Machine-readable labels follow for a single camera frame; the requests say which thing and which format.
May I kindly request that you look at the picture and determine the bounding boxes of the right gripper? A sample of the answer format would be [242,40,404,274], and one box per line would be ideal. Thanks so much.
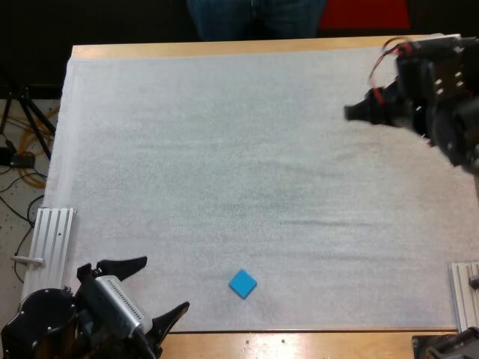
[344,36,479,136]

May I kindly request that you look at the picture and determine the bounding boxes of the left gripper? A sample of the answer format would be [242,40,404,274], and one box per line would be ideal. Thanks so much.
[76,256,191,359]

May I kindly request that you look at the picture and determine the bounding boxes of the blue cube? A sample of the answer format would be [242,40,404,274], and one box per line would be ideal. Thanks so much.
[228,269,259,300]

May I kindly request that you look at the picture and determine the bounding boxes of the silver clamp lever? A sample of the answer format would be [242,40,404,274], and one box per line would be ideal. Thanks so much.
[10,254,46,268]

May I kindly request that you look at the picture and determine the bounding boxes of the person's legs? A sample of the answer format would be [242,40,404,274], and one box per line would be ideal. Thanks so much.
[186,0,329,41]

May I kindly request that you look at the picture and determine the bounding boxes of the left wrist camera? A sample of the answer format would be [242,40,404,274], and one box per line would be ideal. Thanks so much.
[93,275,154,334]

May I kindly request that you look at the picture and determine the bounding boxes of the ribbed aluminium rail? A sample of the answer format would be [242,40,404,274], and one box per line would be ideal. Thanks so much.
[20,207,78,304]
[448,261,479,332]

